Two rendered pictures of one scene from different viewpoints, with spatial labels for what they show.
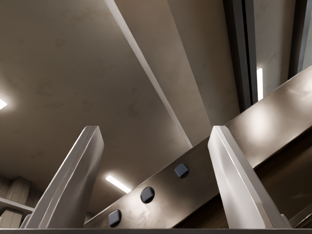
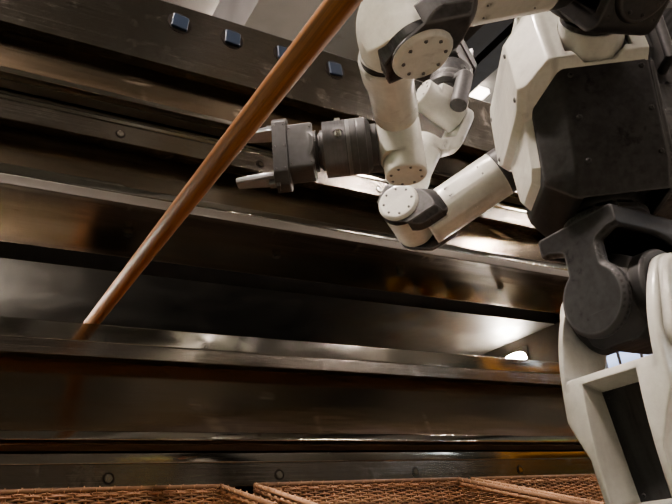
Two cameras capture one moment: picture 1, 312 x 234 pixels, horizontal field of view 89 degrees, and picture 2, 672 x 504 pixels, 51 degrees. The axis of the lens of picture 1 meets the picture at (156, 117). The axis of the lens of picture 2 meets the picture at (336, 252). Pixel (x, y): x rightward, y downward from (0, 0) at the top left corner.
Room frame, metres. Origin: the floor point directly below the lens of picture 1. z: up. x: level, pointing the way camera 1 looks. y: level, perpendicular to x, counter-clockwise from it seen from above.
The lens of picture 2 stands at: (-0.90, 0.89, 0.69)
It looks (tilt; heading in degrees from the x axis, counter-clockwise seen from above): 24 degrees up; 332
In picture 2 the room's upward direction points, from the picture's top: 5 degrees counter-clockwise
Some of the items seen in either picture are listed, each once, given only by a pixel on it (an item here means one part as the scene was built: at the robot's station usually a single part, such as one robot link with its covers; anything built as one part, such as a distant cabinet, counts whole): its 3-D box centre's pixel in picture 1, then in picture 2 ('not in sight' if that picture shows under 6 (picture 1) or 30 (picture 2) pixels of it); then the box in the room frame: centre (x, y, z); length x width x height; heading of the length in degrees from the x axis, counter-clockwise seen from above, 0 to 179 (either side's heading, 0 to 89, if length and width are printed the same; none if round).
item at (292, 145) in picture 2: not in sight; (312, 150); (-0.06, 0.47, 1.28); 0.12 x 0.10 x 0.13; 60
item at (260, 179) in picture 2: not in sight; (256, 183); (-0.01, 0.55, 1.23); 0.06 x 0.03 x 0.02; 60
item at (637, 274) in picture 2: not in sight; (629, 305); (-0.27, 0.12, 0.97); 0.14 x 0.13 x 0.12; 5
